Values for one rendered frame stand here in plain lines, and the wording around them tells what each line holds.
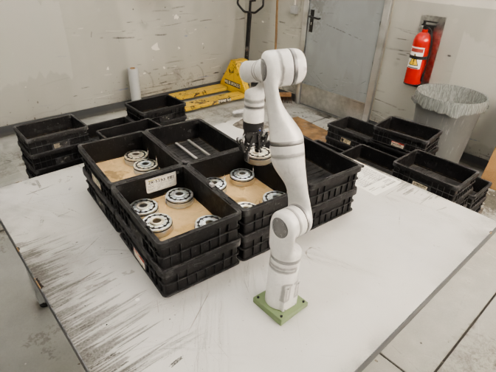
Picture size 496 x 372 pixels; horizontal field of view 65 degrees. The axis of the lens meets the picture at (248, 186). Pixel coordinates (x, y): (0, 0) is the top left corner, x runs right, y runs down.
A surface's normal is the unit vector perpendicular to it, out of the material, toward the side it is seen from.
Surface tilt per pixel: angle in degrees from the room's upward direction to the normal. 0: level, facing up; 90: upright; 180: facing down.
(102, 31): 90
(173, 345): 0
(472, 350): 0
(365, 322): 0
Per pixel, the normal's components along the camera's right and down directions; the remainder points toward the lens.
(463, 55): -0.75, 0.32
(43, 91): 0.66, 0.40
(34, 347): 0.04, -0.86
